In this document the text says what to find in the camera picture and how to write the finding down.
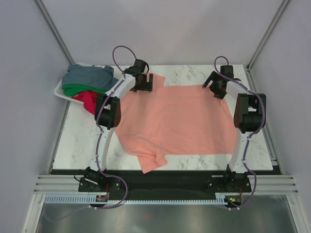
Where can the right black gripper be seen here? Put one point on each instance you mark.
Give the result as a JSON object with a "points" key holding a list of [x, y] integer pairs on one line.
{"points": [[215, 77]]}

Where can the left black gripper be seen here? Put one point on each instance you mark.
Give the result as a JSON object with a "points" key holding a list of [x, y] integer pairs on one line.
{"points": [[147, 86]]}

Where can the white plastic laundry basket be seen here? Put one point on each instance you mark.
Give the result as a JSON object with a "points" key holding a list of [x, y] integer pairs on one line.
{"points": [[59, 93]]}

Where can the salmon pink t shirt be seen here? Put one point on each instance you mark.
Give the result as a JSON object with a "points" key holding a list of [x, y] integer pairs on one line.
{"points": [[174, 120]]}

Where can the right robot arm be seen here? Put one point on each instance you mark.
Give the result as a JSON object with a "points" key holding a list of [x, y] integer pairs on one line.
{"points": [[249, 116]]}

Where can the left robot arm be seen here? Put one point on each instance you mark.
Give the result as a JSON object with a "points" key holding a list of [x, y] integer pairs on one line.
{"points": [[108, 111]]}

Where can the grey blue t shirt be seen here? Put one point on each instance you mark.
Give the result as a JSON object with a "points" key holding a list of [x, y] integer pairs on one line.
{"points": [[89, 77]]}

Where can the red t shirt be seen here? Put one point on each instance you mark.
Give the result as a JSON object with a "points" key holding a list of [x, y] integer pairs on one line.
{"points": [[89, 100]]}

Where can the green t shirt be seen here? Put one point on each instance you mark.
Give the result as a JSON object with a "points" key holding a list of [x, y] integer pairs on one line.
{"points": [[74, 89]]}

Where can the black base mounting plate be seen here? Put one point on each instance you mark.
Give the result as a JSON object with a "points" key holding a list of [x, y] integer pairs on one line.
{"points": [[157, 185]]}

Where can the right aluminium frame post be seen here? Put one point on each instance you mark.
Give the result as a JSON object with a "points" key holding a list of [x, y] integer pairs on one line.
{"points": [[272, 25]]}

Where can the aluminium frame post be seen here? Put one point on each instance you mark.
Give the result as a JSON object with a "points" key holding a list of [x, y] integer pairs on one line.
{"points": [[53, 29], [272, 25]]}

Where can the left aluminium frame post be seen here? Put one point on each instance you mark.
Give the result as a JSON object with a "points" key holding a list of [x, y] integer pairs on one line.
{"points": [[53, 29]]}

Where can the white slotted cable duct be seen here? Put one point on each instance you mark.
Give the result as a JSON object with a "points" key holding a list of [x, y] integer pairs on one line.
{"points": [[103, 198]]}

